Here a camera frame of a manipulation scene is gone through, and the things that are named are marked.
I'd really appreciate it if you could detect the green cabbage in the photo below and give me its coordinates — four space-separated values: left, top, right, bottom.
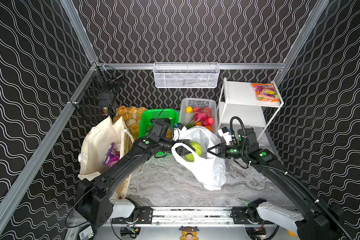
184 141 203 162

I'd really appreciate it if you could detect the white plastic grocery bag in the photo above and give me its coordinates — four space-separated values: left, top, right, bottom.
172 126 227 191

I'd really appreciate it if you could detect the green plastic basket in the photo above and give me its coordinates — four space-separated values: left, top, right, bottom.
137 108 180 157

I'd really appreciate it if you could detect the purple Fox's candy bag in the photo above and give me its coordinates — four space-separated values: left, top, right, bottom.
103 143 121 169

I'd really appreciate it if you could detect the cream floral tote bag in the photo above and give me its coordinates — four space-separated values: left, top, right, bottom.
78 117 135 181

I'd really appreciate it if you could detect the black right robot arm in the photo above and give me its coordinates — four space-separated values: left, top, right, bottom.
207 117 352 240

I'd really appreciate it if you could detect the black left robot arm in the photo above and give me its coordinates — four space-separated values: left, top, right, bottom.
73 119 195 228

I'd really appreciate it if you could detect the red apple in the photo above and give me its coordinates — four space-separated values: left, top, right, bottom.
204 117 215 126

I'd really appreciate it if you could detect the white plastic basket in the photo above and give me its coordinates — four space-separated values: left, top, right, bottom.
179 98 218 133

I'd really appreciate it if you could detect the pink dragon fruit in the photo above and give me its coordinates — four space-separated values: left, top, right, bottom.
193 107 211 124

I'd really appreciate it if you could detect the yellow lemon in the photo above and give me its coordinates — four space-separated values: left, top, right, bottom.
186 107 193 114

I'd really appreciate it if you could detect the white two-tier shelf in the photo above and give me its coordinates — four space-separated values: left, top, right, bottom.
217 78 284 140

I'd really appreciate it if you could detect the braided bread middle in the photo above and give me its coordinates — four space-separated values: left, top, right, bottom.
113 106 147 140

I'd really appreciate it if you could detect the orange candy bag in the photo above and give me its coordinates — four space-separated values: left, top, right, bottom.
252 83 280 103

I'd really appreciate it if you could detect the small toy figure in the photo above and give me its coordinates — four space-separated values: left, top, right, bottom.
179 226 199 240

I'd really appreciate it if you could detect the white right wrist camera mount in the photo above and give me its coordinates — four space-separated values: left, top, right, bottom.
218 127 232 146

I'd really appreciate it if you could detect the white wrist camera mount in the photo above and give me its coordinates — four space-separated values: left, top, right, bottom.
218 127 232 146
173 123 187 141

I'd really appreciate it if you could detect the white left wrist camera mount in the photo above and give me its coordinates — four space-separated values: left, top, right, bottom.
173 123 187 141

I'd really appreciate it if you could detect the white wire wall basket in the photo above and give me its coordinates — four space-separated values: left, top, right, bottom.
153 62 220 89

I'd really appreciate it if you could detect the black wire rack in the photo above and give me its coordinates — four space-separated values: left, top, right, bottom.
74 66 125 125

